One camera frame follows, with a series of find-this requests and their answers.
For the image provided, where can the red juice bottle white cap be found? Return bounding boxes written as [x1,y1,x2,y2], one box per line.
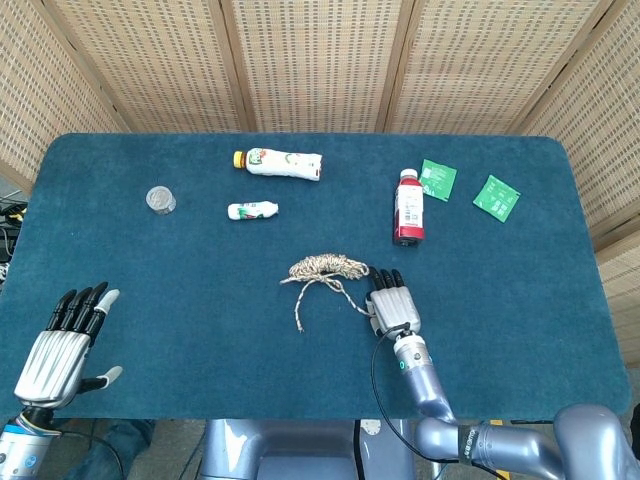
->
[392,168,426,247]

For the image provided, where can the large white bottle yellow cap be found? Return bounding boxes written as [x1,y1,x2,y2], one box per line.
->
[232,147,324,182]

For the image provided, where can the bamboo folding screen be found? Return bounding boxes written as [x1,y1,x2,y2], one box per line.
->
[0,0,640,362]

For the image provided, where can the grey blue robot torso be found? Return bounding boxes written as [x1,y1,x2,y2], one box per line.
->
[198,418,417,480]

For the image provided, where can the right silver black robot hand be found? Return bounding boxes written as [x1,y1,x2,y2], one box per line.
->
[363,266,423,337]

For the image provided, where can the black yellow cable bundle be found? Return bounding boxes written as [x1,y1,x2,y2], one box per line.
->
[0,197,27,264]

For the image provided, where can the beige braided rope bundle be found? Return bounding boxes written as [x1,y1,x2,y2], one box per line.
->
[279,252,374,333]

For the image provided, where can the green foil sachet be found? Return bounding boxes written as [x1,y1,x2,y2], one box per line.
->
[418,158,458,202]
[472,174,522,222]

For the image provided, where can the small white yogurt bottle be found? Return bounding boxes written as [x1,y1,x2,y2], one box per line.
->
[227,200,279,221]

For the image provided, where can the crumpled blue fabric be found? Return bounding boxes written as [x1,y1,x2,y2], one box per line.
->
[49,418,156,480]

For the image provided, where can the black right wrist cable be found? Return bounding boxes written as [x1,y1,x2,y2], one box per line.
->
[370,323,501,480]

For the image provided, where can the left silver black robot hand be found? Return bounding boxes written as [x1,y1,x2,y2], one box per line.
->
[13,281,124,406]

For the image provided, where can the blue felt table mat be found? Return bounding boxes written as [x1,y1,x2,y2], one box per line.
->
[0,132,632,421]

